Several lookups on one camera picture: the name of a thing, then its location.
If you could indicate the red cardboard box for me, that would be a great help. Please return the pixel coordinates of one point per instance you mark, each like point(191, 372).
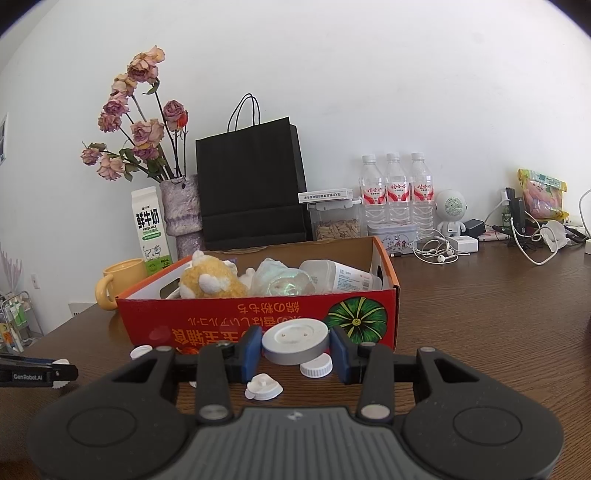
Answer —
point(277, 318)

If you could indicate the clear container of seeds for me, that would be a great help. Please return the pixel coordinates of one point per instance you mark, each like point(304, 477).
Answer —
point(337, 226)

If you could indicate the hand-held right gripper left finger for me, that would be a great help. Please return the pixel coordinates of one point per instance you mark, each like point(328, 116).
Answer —
point(251, 353)

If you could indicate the black paper shopping bag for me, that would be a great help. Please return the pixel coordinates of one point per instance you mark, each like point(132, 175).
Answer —
point(251, 184)

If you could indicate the small green bottle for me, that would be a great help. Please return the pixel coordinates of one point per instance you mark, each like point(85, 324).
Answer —
point(505, 219)

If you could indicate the printed tin box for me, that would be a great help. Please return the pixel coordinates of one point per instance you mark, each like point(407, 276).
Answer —
point(392, 237)

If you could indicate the yellow pink snack packet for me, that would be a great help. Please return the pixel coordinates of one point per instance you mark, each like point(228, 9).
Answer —
point(542, 194)

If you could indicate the white wall vent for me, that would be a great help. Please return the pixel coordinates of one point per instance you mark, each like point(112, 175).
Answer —
point(83, 310)

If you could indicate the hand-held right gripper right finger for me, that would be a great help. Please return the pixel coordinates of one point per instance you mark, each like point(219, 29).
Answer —
point(337, 350)

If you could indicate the pink patterned flat case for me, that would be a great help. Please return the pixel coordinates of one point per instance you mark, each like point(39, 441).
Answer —
point(493, 235)

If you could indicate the white round robot speaker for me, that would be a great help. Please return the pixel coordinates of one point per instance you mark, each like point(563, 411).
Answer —
point(451, 205)

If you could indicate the flat white box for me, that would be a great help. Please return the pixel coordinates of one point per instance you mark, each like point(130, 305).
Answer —
point(325, 195)

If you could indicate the clear water bottle red label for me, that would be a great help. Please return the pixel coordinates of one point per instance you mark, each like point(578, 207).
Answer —
point(422, 191)
point(372, 194)
point(397, 191)

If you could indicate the white charger block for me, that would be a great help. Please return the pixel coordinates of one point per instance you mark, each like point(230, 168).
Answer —
point(462, 243)

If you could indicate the white ribbed cap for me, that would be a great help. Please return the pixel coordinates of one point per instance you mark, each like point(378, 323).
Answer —
point(316, 367)

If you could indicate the dried pink rose bouquet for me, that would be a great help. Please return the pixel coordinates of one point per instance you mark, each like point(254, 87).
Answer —
point(145, 134)

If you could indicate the small white knob piece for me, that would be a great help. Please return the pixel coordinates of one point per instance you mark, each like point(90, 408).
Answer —
point(263, 386)

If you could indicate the small white toothed cap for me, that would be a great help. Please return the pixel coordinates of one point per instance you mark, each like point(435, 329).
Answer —
point(60, 361)

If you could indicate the white round puck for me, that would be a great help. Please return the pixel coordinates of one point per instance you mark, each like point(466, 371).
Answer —
point(295, 341)

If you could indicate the mottled purple ceramic vase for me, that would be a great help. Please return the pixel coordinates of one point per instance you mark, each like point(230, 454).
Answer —
point(182, 207)

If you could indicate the white green milk carton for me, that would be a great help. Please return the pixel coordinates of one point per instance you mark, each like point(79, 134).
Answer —
point(150, 230)

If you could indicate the black phone stand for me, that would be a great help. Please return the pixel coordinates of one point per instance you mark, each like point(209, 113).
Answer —
point(516, 212)

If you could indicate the black power adapter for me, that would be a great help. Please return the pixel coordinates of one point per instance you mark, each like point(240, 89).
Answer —
point(474, 226)

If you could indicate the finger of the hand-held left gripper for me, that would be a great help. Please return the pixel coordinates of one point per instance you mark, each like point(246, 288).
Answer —
point(67, 373)

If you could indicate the white plastic jar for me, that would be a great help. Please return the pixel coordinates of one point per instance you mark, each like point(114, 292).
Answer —
point(341, 277)

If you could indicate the iridescent plastic bag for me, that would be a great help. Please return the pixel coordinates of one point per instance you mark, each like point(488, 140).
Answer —
point(281, 279)

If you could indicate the yellow ceramic mug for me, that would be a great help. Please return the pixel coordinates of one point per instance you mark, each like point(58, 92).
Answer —
point(122, 281)

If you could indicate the framed wall picture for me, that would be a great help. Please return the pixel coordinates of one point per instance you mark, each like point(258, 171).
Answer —
point(2, 138)

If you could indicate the yellow white plush toy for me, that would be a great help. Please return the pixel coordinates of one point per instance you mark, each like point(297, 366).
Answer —
point(210, 277)

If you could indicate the small white flat cap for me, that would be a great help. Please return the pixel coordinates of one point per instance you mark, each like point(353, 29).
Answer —
point(141, 352)

